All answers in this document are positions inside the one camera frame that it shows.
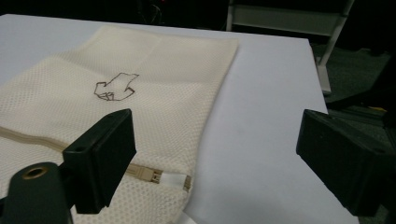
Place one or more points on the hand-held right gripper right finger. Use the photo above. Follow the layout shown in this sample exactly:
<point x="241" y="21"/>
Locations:
<point x="345" y="161"/>

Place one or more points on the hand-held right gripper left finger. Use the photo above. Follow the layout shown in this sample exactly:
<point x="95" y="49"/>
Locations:
<point x="99" y="161"/>

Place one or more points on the cream mesh laundry bag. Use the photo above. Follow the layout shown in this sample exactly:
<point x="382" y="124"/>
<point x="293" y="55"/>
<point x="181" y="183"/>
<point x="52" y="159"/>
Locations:
<point x="130" y="118"/>

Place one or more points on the white metal stand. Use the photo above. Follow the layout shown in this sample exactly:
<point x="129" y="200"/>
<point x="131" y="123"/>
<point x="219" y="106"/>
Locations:
<point x="289" y="21"/>

